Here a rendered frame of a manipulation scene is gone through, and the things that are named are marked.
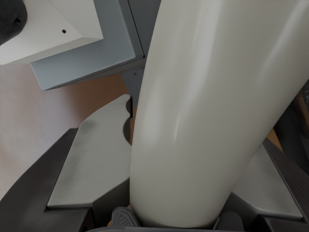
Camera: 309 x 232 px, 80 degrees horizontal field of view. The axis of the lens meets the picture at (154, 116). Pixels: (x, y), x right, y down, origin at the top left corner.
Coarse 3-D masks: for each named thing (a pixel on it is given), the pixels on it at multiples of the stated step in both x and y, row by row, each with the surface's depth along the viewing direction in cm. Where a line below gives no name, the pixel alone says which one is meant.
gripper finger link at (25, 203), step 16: (64, 144) 8; (48, 160) 7; (64, 160) 7; (32, 176) 6; (48, 176) 6; (16, 192) 6; (32, 192) 6; (48, 192) 6; (0, 208) 5; (16, 208) 5; (32, 208) 5; (80, 208) 6; (0, 224) 5; (16, 224) 5; (32, 224) 5; (48, 224) 5; (64, 224) 5; (80, 224) 5
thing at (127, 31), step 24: (96, 0) 49; (120, 0) 48; (144, 0) 65; (120, 24) 49; (144, 24) 61; (96, 48) 54; (120, 48) 52; (144, 48) 57; (48, 72) 63; (72, 72) 60; (96, 72) 58; (120, 72) 108
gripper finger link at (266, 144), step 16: (272, 144) 8; (272, 160) 7; (288, 160) 7; (288, 176) 7; (304, 176) 7; (304, 192) 6; (304, 208) 6; (256, 224) 6; (272, 224) 5; (288, 224) 5; (304, 224) 5
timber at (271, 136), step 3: (273, 129) 112; (270, 132) 113; (273, 132) 112; (267, 135) 114; (270, 135) 113; (273, 135) 113; (276, 135) 112; (270, 138) 114; (273, 138) 113; (276, 138) 113; (273, 141) 114; (276, 141) 113; (276, 144) 114; (279, 144) 113; (279, 147) 114; (282, 150) 114
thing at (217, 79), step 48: (192, 0) 2; (240, 0) 2; (288, 0) 2; (192, 48) 3; (240, 48) 2; (288, 48) 2; (144, 96) 4; (192, 96) 3; (240, 96) 3; (288, 96) 3; (144, 144) 4; (192, 144) 3; (240, 144) 3; (144, 192) 5; (192, 192) 4
